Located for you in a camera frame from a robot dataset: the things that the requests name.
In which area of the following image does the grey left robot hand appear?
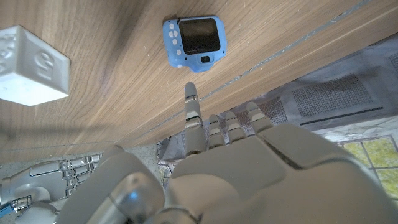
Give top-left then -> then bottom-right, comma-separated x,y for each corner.
55,82 -> 398,224

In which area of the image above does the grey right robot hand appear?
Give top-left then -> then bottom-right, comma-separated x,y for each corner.
0,152 -> 104,217

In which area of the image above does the white number cube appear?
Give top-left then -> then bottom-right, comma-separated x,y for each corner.
0,24 -> 71,106

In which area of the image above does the blue toy camera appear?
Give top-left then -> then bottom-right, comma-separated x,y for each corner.
162,15 -> 228,74

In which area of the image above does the grey tape outline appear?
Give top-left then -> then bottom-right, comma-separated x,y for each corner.
0,0 -> 374,153

